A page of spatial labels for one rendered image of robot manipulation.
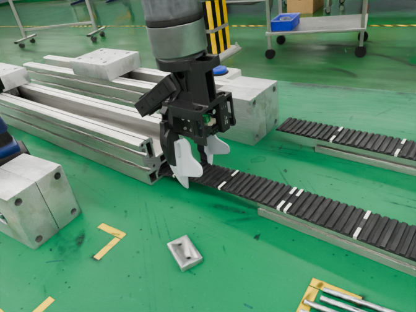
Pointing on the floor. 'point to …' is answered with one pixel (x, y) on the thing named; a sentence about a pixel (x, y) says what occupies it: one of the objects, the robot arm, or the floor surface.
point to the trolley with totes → (315, 26)
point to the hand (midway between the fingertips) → (194, 171)
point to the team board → (56, 26)
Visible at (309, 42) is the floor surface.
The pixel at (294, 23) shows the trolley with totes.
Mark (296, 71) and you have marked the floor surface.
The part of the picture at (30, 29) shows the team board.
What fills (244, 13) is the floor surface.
